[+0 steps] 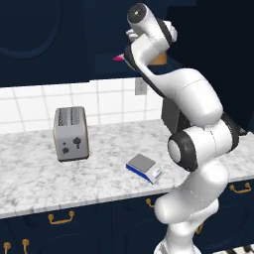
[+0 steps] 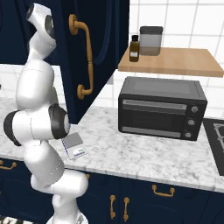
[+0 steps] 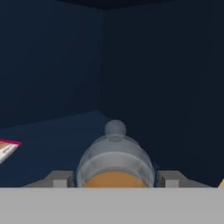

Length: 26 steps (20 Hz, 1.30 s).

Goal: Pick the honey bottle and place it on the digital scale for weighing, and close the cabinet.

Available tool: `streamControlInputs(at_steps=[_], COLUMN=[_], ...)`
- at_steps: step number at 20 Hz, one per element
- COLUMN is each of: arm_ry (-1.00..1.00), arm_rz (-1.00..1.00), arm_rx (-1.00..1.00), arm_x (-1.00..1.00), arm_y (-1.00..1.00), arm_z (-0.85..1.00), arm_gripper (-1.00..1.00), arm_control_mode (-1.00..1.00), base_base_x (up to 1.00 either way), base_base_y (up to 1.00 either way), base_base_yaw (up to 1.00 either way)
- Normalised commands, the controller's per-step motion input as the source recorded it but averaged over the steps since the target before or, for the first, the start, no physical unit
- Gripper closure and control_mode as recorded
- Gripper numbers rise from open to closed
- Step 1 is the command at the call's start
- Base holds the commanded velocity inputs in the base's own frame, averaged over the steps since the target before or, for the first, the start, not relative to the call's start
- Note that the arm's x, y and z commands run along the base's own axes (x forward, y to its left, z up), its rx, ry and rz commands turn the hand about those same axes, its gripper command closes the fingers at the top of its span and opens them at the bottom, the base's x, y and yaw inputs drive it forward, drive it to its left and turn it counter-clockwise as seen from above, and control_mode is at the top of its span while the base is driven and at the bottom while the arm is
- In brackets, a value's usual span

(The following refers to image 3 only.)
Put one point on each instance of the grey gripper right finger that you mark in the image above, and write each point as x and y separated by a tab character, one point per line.
170	178

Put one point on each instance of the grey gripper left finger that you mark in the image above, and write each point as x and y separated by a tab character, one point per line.
59	178

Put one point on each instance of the honey bottle with grey cap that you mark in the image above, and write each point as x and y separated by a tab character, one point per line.
115	157

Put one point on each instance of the dark blue cabinet interior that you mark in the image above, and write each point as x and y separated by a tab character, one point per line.
110	64

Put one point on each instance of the tan object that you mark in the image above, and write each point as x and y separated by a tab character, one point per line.
221	184

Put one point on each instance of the pink and white box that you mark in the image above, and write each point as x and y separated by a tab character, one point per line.
6	150

